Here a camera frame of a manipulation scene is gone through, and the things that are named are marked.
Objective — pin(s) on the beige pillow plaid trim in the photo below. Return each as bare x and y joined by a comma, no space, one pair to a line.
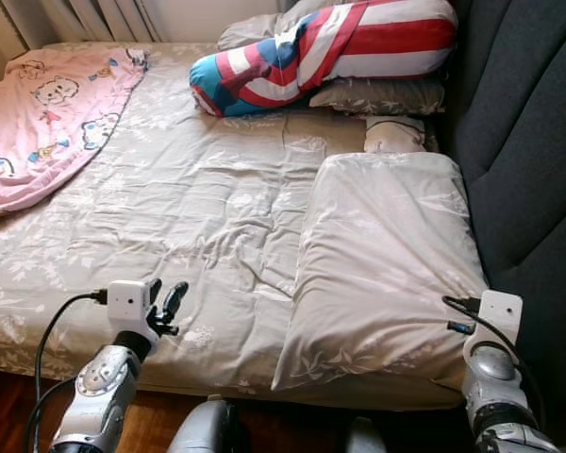
394,135

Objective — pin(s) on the grey curtain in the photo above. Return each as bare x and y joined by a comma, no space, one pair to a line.
85,17

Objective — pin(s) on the dark grey upholstered headboard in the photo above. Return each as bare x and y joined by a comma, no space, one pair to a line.
528,123

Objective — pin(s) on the grey floral bed sheet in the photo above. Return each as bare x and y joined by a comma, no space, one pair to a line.
208,217

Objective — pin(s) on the large grey floral pillow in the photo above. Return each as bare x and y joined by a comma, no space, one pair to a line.
377,255

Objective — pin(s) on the red white blue bolster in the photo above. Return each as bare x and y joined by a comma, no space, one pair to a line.
349,42

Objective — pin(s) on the pink cartoon print blanket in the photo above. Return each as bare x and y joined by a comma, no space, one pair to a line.
47,123

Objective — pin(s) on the silver right robot leg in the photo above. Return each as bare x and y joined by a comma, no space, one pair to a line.
365,437

